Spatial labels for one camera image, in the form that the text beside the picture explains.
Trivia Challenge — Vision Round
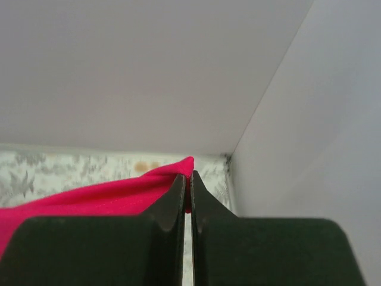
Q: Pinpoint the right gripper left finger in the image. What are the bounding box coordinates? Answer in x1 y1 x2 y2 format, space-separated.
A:
1 175 186 285

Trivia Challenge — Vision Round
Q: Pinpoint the floral patterned table mat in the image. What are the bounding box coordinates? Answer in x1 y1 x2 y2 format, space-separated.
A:
1 144 236 285

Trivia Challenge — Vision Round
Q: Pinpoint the red t shirt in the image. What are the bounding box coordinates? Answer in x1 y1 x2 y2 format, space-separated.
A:
1 157 194 254

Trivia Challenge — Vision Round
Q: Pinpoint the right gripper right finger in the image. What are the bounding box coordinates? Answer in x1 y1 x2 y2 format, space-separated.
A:
190 172 366 285

